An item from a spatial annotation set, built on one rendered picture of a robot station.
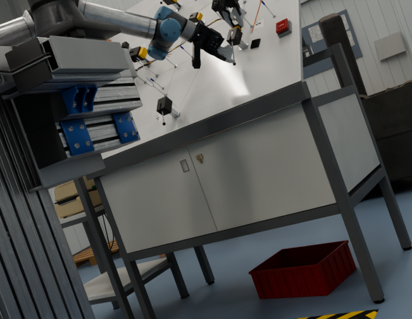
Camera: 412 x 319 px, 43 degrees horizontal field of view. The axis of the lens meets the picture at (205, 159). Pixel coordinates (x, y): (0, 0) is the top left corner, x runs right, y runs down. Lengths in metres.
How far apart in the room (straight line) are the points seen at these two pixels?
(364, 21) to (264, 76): 8.70
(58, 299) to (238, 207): 1.03
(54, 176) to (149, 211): 1.14
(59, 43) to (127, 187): 1.45
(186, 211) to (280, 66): 0.76
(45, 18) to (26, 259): 0.60
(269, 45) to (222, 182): 0.59
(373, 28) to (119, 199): 8.63
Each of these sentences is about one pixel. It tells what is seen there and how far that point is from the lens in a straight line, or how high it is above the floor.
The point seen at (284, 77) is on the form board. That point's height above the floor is 0.90.
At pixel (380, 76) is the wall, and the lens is 10.62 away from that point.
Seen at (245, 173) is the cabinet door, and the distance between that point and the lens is 2.11.
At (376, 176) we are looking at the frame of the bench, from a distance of 2.38.
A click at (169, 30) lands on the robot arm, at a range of 1.83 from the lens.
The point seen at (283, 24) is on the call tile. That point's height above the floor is 1.10.
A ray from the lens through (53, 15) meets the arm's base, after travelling 1.43.
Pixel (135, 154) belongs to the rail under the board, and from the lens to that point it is 2.34.
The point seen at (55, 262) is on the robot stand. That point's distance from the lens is 1.36.
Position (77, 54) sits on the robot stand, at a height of 1.03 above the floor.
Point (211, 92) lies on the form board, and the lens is 2.18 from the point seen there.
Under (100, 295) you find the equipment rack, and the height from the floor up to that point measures 0.23.
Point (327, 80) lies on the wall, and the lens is 10.72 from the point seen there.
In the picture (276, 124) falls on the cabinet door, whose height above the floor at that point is 0.75.
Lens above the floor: 0.77
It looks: 1 degrees down
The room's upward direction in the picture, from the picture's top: 20 degrees counter-clockwise
